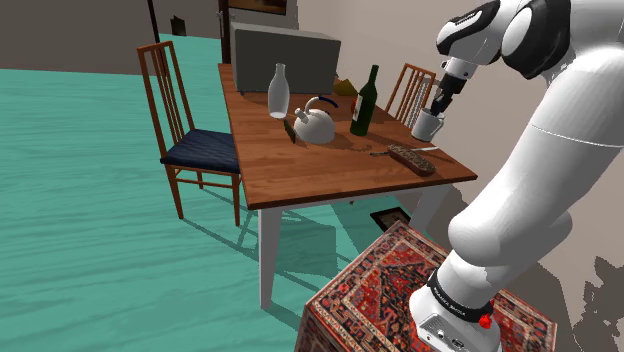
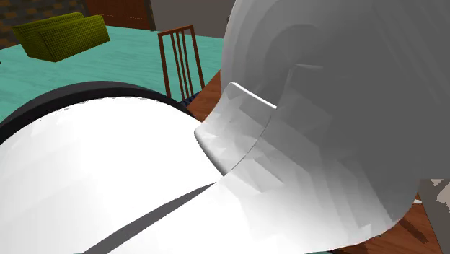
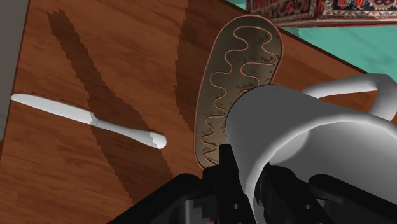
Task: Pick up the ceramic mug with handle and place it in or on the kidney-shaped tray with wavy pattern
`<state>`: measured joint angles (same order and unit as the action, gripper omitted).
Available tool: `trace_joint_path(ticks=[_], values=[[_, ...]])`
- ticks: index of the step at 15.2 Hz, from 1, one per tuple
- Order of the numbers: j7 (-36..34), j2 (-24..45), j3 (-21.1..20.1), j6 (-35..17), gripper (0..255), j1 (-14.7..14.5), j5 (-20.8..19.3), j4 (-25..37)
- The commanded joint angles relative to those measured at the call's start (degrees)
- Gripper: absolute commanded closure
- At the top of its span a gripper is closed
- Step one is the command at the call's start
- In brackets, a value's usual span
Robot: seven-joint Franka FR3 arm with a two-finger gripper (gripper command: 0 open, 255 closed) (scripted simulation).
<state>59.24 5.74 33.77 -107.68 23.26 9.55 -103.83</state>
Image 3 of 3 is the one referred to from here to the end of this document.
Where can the white mug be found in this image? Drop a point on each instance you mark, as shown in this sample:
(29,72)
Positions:
(310,124)

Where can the silver table knife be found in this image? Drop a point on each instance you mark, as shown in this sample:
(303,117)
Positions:
(77,113)

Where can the brown oval dish wavy line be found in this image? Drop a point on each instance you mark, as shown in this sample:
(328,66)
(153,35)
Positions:
(248,52)

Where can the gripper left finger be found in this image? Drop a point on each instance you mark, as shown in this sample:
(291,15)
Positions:
(217,198)

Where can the wooden table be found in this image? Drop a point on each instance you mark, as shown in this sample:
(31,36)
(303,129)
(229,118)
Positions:
(124,46)

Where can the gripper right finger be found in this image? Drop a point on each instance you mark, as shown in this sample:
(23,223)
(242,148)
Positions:
(285,201)

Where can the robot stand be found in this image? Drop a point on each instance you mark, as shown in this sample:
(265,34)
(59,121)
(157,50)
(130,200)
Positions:
(310,9)

